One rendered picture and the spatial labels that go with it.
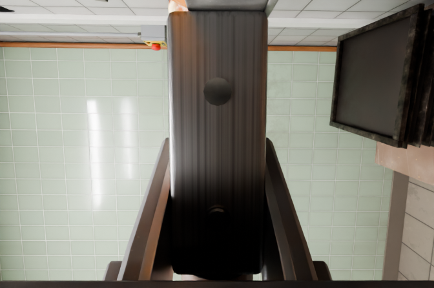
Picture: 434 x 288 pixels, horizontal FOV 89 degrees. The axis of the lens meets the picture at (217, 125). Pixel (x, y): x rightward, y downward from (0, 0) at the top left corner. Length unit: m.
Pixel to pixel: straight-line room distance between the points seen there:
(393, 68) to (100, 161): 1.42
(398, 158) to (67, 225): 1.74
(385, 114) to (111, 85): 1.28
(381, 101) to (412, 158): 0.32
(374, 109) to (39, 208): 1.78
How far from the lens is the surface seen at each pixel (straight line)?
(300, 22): 0.98
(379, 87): 0.67
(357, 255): 1.89
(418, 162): 0.92
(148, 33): 1.03
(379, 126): 0.66
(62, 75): 1.58
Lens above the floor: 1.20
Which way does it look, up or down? 1 degrees down
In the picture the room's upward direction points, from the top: 89 degrees counter-clockwise
